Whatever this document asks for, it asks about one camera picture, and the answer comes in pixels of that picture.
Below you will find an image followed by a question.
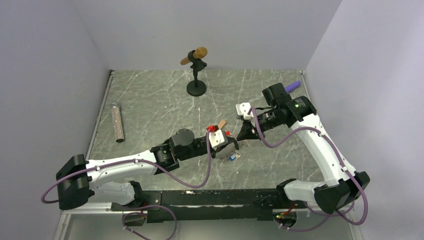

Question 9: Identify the red carabiner keyring with chain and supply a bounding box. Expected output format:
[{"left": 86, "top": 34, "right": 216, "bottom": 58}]
[{"left": 215, "top": 140, "right": 250, "bottom": 161}]

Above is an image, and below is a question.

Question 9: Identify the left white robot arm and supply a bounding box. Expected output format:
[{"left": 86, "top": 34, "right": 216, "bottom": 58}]
[{"left": 56, "top": 128, "right": 239, "bottom": 210}]

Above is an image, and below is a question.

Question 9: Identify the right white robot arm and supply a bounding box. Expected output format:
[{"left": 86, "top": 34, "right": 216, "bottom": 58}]
[{"left": 235, "top": 83, "right": 370, "bottom": 214}]

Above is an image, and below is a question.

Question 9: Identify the peach block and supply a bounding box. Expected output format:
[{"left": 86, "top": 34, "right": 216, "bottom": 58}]
[{"left": 217, "top": 119, "right": 227, "bottom": 129}]

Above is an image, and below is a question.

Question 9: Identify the black microphone stand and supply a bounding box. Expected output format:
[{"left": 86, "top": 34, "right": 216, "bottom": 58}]
[{"left": 186, "top": 50, "right": 207, "bottom": 97}]

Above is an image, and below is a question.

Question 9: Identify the brown microphone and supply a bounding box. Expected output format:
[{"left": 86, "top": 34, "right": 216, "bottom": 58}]
[{"left": 180, "top": 46, "right": 208, "bottom": 66}]

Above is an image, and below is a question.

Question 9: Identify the glitter tube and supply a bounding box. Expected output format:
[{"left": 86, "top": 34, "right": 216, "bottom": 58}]
[{"left": 110, "top": 101, "right": 125, "bottom": 143}]

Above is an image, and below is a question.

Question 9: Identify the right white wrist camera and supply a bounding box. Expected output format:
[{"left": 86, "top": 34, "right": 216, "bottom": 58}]
[{"left": 235, "top": 102, "right": 253, "bottom": 121}]

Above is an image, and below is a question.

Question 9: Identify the purple cylinder handle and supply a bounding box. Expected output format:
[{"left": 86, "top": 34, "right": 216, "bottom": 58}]
[{"left": 285, "top": 80, "right": 302, "bottom": 93}]

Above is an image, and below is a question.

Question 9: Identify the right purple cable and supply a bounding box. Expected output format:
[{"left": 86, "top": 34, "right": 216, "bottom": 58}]
[{"left": 251, "top": 106, "right": 369, "bottom": 227}]

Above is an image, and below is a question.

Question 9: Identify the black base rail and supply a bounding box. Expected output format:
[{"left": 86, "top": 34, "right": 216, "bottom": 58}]
[{"left": 110, "top": 188, "right": 305, "bottom": 223}]

